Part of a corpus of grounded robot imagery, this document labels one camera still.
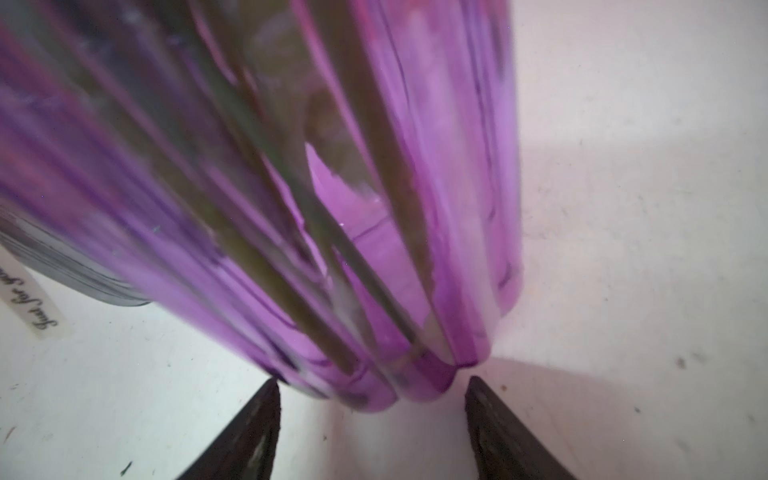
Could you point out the red-grey glass vase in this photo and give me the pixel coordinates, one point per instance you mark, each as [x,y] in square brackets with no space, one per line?
[27,246]

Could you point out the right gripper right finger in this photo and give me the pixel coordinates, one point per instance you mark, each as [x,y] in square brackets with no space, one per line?
[503,447]

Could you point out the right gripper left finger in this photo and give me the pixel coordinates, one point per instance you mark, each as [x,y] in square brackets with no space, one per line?
[246,447]

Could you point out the purple-blue glass vase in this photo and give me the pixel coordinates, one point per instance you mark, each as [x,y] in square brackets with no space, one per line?
[328,188]

